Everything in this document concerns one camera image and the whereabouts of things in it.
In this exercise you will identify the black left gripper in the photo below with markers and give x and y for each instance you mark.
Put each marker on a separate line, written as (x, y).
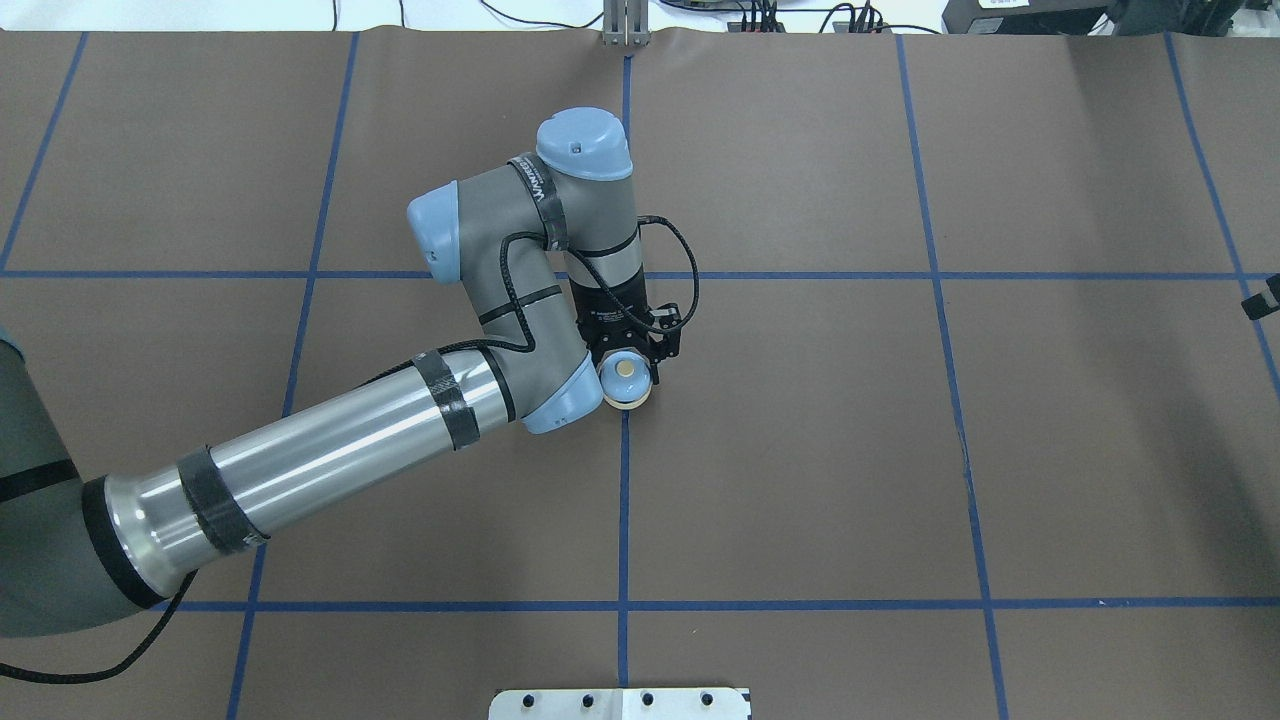
(614, 311)

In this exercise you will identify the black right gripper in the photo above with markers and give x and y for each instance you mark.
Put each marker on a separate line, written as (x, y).
(1262, 300)

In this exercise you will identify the light blue call bell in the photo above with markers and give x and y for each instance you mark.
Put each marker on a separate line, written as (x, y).
(626, 379)

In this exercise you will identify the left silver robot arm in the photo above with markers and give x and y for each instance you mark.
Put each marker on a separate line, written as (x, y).
(528, 241)

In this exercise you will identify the brown paper table mat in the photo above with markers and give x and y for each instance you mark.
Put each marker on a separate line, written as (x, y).
(970, 423)

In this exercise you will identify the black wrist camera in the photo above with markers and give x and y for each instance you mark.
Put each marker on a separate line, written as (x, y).
(668, 322)

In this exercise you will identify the aluminium frame post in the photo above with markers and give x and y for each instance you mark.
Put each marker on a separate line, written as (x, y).
(625, 23)

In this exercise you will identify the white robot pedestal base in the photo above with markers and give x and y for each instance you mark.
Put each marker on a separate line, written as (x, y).
(623, 703)

